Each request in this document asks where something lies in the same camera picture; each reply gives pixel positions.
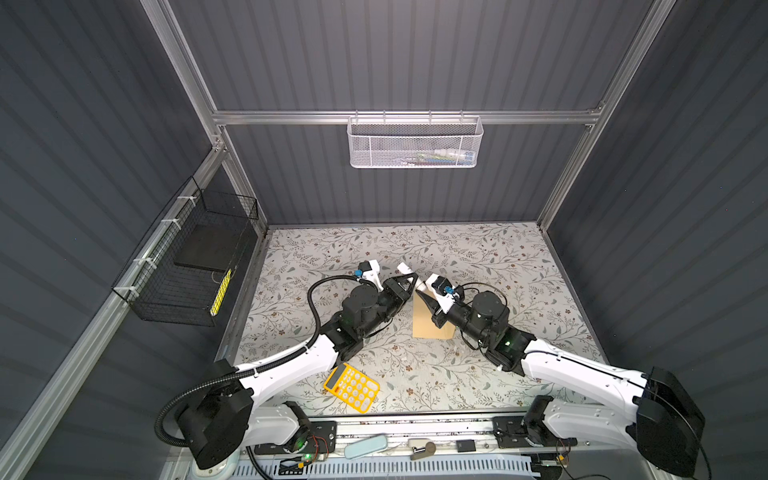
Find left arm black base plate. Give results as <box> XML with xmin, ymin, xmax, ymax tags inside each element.
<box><xmin>253</xmin><ymin>421</ymin><xmax>338</xmax><ymax>455</ymax></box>

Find black corrugated cable hose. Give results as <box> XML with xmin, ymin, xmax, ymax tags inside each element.
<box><xmin>154</xmin><ymin>274</ymin><xmax>361</xmax><ymax>480</ymax></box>

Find white wire mesh basket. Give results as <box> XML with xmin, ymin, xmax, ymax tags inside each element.
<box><xmin>346</xmin><ymin>115</ymin><xmax>484</xmax><ymax>169</ymax></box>

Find small metal latch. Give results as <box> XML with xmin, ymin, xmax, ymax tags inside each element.
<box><xmin>408</xmin><ymin>439</ymin><xmax>437</xmax><ymax>461</ymax></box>

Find yellow calculator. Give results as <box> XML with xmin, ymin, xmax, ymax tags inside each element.
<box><xmin>323</xmin><ymin>363</ymin><xmax>380</xmax><ymax>414</ymax></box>

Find light blue eraser case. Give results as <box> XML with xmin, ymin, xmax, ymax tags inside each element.
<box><xmin>344</xmin><ymin>435</ymin><xmax>388</xmax><ymax>460</ymax></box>

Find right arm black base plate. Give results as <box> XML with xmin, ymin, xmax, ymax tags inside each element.
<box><xmin>492</xmin><ymin>415</ymin><xmax>578</xmax><ymax>448</ymax></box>

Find white slotted cable duct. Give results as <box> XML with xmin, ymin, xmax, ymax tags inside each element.
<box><xmin>258</xmin><ymin>454</ymin><xmax>541</xmax><ymax>479</ymax></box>

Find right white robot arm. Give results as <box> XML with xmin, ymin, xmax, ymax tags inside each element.
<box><xmin>417</xmin><ymin>287</ymin><xmax>705</xmax><ymax>478</ymax></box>

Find white glue stick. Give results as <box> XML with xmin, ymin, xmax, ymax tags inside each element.
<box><xmin>397</xmin><ymin>262</ymin><xmax>413</xmax><ymax>275</ymax></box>

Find small black square block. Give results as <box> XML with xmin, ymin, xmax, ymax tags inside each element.
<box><xmin>455</xmin><ymin>439</ymin><xmax>477</xmax><ymax>453</ymax></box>

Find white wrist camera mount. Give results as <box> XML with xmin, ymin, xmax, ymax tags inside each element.
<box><xmin>426</xmin><ymin>274</ymin><xmax>458</xmax><ymax>314</ymax></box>
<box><xmin>354</xmin><ymin>259</ymin><xmax>383</xmax><ymax>292</ymax></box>

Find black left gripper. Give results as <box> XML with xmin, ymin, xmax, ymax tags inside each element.
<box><xmin>356</xmin><ymin>271</ymin><xmax>415</xmax><ymax>342</ymax></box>

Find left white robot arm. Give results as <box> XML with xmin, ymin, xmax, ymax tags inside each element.
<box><xmin>155</xmin><ymin>273</ymin><xmax>419</xmax><ymax>470</ymax></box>

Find black wire basket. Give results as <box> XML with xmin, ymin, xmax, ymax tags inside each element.
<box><xmin>113</xmin><ymin>178</ymin><xmax>260</xmax><ymax>327</ymax></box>

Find pens in white basket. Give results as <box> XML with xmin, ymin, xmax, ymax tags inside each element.
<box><xmin>396</xmin><ymin>149</ymin><xmax>476</xmax><ymax>168</ymax></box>

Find manila paper envelope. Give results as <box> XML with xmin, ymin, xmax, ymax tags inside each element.
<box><xmin>412</xmin><ymin>290</ymin><xmax>456</xmax><ymax>340</ymax></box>

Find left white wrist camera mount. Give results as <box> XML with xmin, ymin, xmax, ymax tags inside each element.
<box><xmin>354</xmin><ymin>259</ymin><xmax>383</xmax><ymax>292</ymax></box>

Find white analog clock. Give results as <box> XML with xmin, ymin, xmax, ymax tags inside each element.
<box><xmin>187</xmin><ymin>460</ymin><xmax>239</xmax><ymax>480</ymax></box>

